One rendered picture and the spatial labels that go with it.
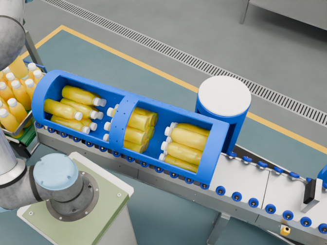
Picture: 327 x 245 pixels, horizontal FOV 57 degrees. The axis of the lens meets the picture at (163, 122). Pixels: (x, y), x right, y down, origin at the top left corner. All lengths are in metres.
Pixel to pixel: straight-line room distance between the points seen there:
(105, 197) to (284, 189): 0.84
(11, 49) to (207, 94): 1.05
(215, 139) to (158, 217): 1.26
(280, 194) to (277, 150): 1.27
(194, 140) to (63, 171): 0.57
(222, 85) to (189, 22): 2.20
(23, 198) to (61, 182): 0.12
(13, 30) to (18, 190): 0.45
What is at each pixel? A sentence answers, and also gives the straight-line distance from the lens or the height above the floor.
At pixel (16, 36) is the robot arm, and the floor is 1.77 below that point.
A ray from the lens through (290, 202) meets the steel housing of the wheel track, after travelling 1.53.
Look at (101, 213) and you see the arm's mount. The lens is 1.12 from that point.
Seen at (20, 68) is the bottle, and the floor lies 1.26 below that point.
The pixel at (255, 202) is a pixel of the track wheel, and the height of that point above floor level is 0.97.
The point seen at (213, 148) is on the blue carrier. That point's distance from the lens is 1.21.
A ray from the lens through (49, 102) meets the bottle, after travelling 1.53.
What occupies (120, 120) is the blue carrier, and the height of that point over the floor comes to 1.21.
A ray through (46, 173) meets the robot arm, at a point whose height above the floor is 1.44.
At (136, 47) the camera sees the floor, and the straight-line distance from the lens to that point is 3.44.
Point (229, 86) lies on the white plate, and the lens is 1.67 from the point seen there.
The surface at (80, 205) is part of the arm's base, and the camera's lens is 1.09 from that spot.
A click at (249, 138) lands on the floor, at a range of 2.76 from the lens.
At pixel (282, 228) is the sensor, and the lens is 1.47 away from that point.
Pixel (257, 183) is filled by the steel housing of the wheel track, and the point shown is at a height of 0.93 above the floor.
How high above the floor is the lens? 2.25
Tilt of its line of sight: 55 degrees down
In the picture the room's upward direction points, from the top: straight up
